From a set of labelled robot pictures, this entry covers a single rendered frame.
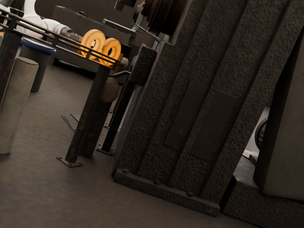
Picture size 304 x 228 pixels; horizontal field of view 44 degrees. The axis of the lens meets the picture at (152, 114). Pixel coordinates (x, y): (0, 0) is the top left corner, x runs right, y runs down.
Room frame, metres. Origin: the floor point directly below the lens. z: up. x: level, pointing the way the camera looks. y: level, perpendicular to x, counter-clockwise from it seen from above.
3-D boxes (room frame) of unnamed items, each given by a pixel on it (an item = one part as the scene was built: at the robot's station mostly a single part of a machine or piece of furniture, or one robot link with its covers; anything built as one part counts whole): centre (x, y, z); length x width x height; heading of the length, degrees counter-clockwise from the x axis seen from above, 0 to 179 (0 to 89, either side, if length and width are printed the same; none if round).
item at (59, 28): (2.29, 0.70, 0.69); 0.09 x 0.06 x 0.09; 151
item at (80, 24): (5.26, 1.22, 0.39); 1.03 x 0.83 x 0.79; 101
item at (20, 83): (1.91, 0.70, 0.26); 0.12 x 0.12 x 0.52
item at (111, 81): (2.27, 0.30, 0.27); 0.22 x 0.13 x 0.53; 7
